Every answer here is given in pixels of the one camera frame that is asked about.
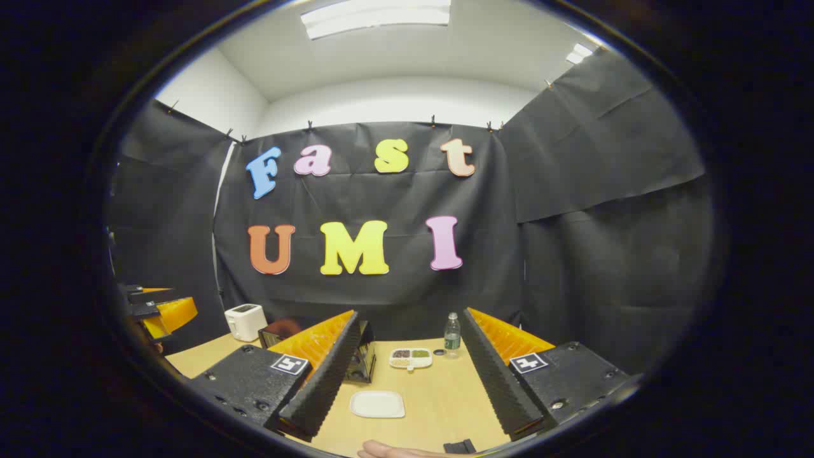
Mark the large ceiling light panel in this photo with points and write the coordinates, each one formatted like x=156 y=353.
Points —
x=375 y=18

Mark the white toaster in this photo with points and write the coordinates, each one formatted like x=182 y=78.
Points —
x=245 y=321

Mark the small ceiling light panel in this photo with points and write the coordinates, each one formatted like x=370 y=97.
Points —
x=579 y=53

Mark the black backdrop cloth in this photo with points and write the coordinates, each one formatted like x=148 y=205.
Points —
x=572 y=191

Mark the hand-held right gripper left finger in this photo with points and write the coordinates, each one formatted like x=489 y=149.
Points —
x=324 y=381

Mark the white square plate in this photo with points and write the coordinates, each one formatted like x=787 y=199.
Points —
x=377 y=404

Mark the white divided snack dish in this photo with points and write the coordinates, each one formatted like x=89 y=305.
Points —
x=410 y=358

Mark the black electric oven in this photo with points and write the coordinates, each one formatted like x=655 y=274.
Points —
x=361 y=356

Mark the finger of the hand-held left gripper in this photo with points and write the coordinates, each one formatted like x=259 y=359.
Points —
x=175 y=313

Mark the clear water bottle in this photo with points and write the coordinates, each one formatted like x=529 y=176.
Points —
x=452 y=337

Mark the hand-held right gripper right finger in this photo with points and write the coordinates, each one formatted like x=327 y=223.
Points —
x=496 y=381

